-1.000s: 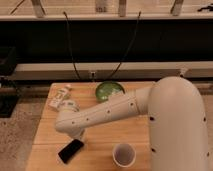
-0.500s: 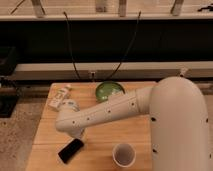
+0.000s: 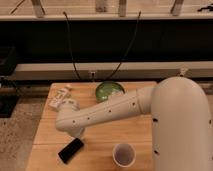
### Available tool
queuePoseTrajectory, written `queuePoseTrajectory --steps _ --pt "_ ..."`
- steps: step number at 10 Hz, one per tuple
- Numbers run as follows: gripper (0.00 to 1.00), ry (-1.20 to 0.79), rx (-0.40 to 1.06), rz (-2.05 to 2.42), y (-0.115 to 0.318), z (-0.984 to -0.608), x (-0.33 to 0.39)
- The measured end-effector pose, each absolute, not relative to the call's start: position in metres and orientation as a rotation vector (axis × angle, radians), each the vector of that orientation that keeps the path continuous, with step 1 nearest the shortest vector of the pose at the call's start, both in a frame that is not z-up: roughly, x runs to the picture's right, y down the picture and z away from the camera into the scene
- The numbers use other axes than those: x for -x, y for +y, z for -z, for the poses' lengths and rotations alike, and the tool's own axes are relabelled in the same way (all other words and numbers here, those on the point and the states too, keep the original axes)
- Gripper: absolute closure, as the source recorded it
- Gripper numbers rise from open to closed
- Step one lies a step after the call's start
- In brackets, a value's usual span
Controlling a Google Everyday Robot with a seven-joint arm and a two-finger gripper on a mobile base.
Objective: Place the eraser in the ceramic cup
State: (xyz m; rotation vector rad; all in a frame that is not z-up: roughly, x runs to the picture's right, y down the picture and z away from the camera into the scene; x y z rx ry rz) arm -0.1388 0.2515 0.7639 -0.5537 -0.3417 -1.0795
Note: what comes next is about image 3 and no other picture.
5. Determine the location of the black rectangular eraser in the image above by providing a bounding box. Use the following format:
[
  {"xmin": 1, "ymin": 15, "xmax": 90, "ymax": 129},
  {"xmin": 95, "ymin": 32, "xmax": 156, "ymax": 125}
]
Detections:
[{"xmin": 58, "ymin": 138, "xmax": 84, "ymax": 163}]

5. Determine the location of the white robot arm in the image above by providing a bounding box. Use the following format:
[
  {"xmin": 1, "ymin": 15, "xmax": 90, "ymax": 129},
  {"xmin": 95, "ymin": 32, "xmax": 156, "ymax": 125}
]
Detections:
[{"xmin": 56, "ymin": 77, "xmax": 213, "ymax": 171}]

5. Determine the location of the wooden table top board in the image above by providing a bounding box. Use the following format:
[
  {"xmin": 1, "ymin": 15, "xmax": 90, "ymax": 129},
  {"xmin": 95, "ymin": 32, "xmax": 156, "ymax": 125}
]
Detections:
[{"xmin": 25, "ymin": 81, "xmax": 185, "ymax": 171}]

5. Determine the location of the green bowl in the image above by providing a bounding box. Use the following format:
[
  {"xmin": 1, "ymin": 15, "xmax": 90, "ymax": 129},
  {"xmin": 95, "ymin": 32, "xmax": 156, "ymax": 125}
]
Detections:
[{"xmin": 95, "ymin": 81, "xmax": 125, "ymax": 102}]

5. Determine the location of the black box at left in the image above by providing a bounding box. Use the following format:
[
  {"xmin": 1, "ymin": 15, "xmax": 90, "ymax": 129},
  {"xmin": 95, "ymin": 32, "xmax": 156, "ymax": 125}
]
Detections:
[{"xmin": 0, "ymin": 46, "xmax": 18, "ymax": 76}]

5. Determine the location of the black cable left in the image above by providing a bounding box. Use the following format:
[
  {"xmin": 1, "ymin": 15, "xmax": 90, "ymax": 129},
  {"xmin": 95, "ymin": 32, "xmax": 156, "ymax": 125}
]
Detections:
[{"xmin": 62, "ymin": 11, "xmax": 82, "ymax": 81}]

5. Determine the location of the black cable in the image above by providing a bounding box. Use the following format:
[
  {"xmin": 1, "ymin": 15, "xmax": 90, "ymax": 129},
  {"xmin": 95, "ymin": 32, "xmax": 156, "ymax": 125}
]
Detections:
[
  {"xmin": 62, "ymin": 11, "xmax": 82, "ymax": 81},
  {"xmin": 107, "ymin": 10, "xmax": 142, "ymax": 81}
]

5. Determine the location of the black cable right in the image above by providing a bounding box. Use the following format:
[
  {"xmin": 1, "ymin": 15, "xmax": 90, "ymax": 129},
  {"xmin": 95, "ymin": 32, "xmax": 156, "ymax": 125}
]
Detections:
[{"xmin": 107, "ymin": 10, "xmax": 142, "ymax": 81}]

